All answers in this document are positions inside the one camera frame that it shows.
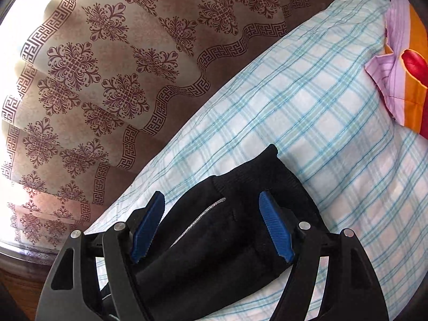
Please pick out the brown patterned curtain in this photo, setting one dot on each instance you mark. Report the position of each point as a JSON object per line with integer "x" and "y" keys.
{"x": 117, "y": 73}

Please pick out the colourful floral pillow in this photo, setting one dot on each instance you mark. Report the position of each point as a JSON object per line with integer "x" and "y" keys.
{"x": 404, "y": 83}

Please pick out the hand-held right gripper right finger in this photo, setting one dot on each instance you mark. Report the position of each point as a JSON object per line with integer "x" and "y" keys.
{"x": 276, "y": 229}

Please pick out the black sweater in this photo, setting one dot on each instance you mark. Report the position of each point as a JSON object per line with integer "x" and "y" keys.
{"x": 207, "y": 240}

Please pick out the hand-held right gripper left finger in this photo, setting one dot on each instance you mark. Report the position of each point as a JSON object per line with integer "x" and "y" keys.
{"x": 147, "y": 229}

